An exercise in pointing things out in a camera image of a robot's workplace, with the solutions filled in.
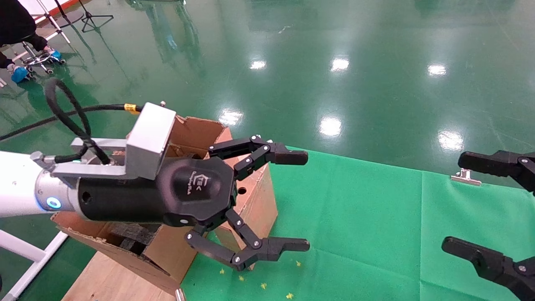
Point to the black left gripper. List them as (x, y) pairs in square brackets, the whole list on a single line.
[(196, 188)]

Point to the green table cloth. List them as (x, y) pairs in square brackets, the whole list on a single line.
[(376, 230)]

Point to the black tripod stand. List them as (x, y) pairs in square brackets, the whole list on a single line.
[(90, 17)]

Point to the black foam padding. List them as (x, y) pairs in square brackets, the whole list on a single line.
[(133, 234)]

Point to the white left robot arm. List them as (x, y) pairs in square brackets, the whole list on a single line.
[(16, 184)]

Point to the white work table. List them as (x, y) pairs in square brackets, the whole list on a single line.
[(54, 21)]

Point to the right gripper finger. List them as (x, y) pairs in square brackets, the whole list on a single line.
[(489, 261), (497, 164)]

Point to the seated person in black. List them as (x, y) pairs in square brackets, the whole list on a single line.
[(12, 21)]

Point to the blue shoe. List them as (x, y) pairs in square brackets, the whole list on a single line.
[(56, 54), (19, 74)]

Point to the white desk frame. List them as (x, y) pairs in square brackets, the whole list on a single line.
[(25, 250)]

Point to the chrome swivel stool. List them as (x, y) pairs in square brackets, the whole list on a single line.
[(39, 58)]

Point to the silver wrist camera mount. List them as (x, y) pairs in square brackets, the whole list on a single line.
[(150, 133)]

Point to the large open cardboard carton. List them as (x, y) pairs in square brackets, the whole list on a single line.
[(190, 133)]

